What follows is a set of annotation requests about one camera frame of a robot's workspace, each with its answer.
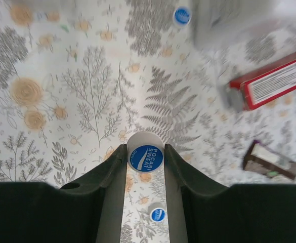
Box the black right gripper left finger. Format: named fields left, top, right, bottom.
left=0, top=145, right=127, bottom=242

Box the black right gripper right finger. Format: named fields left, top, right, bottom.
left=164, top=144, right=296, bottom=242

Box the blue white bottle cap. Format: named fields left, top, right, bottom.
left=173, top=6, right=192, bottom=27
left=126, top=131, right=164, bottom=173
left=148, top=202, right=166, bottom=223

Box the white bottle black cap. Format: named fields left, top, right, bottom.
left=193, top=1, right=296, bottom=50

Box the brown snack bar wrapper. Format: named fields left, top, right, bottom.
left=241, top=140, right=296, bottom=181

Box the floral table mat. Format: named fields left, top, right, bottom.
left=0, top=1, right=296, bottom=242

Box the red toothpaste box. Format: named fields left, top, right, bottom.
left=224, top=52, right=296, bottom=112

